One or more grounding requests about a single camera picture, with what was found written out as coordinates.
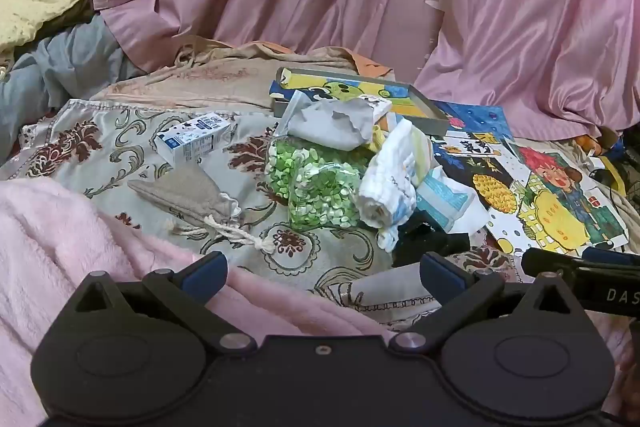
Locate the grey metal tray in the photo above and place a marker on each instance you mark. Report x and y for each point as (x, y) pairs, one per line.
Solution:
(430, 117)

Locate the orange cloth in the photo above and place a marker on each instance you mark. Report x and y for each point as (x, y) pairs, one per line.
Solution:
(372, 69)

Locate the light blue tissue packet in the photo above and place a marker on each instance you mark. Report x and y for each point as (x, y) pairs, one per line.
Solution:
(450, 202)

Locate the orange round object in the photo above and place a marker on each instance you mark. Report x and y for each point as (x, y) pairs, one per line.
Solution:
(585, 143)

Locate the beige quilt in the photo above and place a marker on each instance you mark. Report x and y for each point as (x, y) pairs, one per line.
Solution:
(200, 79)

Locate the floral patterned bedspread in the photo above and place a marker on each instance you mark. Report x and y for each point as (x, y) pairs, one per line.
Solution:
(110, 142)

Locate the pink fleece blanket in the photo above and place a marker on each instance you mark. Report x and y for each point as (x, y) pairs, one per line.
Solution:
(60, 247)

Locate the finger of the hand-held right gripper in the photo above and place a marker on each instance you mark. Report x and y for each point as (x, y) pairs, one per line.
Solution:
(610, 257)
(550, 263)

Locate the pineapple painting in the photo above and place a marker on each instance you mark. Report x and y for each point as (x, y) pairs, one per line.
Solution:
(492, 192)

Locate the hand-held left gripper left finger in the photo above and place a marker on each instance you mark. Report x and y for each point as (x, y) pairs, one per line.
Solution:
(205, 274)

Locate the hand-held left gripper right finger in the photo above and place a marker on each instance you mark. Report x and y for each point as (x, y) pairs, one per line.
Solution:
(440, 276)

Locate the white and blue milk carton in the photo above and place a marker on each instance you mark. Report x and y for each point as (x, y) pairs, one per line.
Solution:
(192, 139)

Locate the small white printed box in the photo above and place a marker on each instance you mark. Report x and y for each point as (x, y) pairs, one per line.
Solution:
(377, 107)

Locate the blue painting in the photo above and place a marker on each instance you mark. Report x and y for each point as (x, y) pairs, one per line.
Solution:
(475, 117)

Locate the dark cloth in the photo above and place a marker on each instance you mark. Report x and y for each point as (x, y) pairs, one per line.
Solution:
(60, 22)

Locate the grey cloth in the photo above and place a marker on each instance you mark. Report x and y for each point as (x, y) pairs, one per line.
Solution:
(330, 124)

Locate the white towel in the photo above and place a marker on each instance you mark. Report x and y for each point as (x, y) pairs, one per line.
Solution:
(392, 187)

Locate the black cloth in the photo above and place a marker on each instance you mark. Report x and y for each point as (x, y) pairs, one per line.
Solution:
(425, 239)

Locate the clear jar of green stars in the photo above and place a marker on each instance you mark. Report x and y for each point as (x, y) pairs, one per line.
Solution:
(320, 192)

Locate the cartoon boy painting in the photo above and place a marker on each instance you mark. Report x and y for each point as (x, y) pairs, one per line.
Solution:
(565, 202)

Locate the grey garment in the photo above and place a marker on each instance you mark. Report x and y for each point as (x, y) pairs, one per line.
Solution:
(65, 62)

